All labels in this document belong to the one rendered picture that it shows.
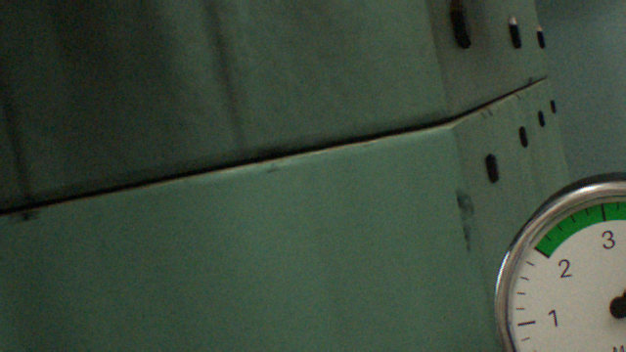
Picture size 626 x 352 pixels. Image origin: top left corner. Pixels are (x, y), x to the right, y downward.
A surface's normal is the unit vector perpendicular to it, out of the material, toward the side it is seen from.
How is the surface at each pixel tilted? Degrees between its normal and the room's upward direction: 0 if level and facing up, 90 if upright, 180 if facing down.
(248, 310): 90
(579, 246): 90
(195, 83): 90
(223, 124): 90
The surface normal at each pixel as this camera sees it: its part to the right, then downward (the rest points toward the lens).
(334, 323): -0.24, 0.11
